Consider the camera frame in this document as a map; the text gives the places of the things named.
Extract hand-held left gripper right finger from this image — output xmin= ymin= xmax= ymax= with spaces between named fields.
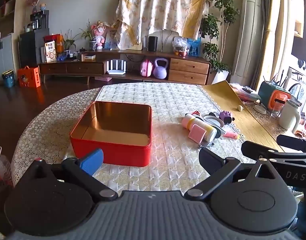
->
xmin=184 ymin=147 xmax=281 ymax=202

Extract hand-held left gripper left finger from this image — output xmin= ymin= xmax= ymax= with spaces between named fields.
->
xmin=30 ymin=148 xmax=118 ymax=203

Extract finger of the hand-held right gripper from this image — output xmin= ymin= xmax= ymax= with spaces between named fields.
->
xmin=241 ymin=141 xmax=306 ymax=161
xmin=276 ymin=134 xmax=306 ymax=153

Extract red tin box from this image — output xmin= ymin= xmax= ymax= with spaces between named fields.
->
xmin=70 ymin=101 xmax=153 ymax=167

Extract white bottle with yellow label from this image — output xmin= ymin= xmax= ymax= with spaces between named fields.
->
xmin=193 ymin=117 xmax=218 ymax=143

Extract purple toy figure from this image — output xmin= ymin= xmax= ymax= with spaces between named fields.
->
xmin=218 ymin=110 xmax=236 ymax=125

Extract metal clip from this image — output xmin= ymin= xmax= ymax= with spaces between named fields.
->
xmin=198 ymin=141 xmax=215 ymax=150

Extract white jug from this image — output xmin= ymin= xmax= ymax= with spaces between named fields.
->
xmin=279 ymin=99 xmax=302 ymax=133

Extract pink pen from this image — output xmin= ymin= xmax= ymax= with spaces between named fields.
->
xmin=223 ymin=131 xmax=241 ymax=140

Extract pink small pouch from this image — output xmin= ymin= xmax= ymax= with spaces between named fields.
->
xmin=188 ymin=124 xmax=206 ymax=145

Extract drinking glass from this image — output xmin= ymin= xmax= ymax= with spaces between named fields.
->
xmin=270 ymin=102 xmax=282 ymax=118

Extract small white dish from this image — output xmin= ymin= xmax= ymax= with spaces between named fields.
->
xmin=253 ymin=104 xmax=268 ymax=115

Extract pink cup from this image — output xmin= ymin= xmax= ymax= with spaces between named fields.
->
xmin=181 ymin=113 xmax=196 ymax=130

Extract green orange utensil holder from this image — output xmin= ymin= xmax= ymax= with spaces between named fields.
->
xmin=258 ymin=81 xmax=292 ymax=113

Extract plastic bag of colourful items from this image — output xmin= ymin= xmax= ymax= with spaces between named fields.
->
xmin=231 ymin=82 xmax=261 ymax=103

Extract white planter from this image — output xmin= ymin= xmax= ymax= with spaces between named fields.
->
xmin=208 ymin=70 xmax=230 ymax=85

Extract white quilted table runner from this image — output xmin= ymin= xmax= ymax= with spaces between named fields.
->
xmin=88 ymin=82 xmax=244 ymax=193

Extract wooden TV cabinet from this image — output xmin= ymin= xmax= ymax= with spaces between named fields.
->
xmin=38 ymin=50 xmax=211 ymax=85

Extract white router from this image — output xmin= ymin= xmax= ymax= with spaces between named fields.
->
xmin=106 ymin=59 xmax=126 ymax=75

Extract purple kettlebell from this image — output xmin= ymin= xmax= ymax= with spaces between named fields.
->
xmin=152 ymin=58 xmax=169 ymax=79

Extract orange gift box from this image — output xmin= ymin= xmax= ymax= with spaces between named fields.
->
xmin=17 ymin=66 xmax=41 ymax=88

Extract blue card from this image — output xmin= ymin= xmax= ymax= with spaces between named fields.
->
xmin=187 ymin=38 xmax=201 ymax=57

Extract cereal box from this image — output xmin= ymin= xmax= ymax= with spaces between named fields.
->
xmin=44 ymin=41 xmax=56 ymax=63

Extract blue bucket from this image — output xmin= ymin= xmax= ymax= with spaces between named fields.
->
xmin=2 ymin=70 xmax=16 ymax=88

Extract clear plastic bag with items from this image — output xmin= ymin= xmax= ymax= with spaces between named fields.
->
xmin=172 ymin=37 xmax=189 ymax=57

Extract white standing air conditioner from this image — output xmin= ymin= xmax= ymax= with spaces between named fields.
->
xmin=229 ymin=0 xmax=265 ymax=84

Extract small leafy potted plant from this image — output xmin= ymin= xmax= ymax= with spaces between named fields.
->
xmin=60 ymin=30 xmax=81 ymax=53

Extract orchid plant in striped pot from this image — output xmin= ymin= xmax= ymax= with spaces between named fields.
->
xmin=79 ymin=20 xmax=97 ymax=51

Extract pink doll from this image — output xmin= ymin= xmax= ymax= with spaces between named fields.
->
xmin=92 ymin=21 xmax=111 ymax=50

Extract red paper bag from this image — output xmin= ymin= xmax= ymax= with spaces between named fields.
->
xmin=44 ymin=34 xmax=64 ymax=53

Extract black mini fridge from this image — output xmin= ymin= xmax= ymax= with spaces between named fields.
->
xmin=18 ymin=29 xmax=49 ymax=68

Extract green potted tree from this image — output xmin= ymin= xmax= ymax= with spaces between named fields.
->
xmin=200 ymin=0 xmax=240 ymax=73

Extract black speaker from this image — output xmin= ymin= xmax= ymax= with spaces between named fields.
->
xmin=148 ymin=36 xmax=158 ymax=52

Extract white fan-shaped board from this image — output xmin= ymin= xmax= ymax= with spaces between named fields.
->
xmin=147 ymin=29 xmax=180 ymax=52

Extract black coffee machine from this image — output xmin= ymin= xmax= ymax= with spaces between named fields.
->
xmin=30 ymin=10 xmax=49 ymax=30

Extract floral cloth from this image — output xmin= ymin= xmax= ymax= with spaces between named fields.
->
xmin=115 ymin=0 xmax=210 ymax=50

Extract dried flowers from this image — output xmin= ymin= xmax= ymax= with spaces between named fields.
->
xmin=25 ymin=0 xmax=49 ymax=14

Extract wooden shelf unit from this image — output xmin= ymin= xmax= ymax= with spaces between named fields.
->
xmin=0 ymin=0 xmax=17 ymax=34

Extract grey wall cabinets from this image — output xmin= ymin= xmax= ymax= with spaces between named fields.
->
xmin=0 ymin=34 xmax=14 ymax=82

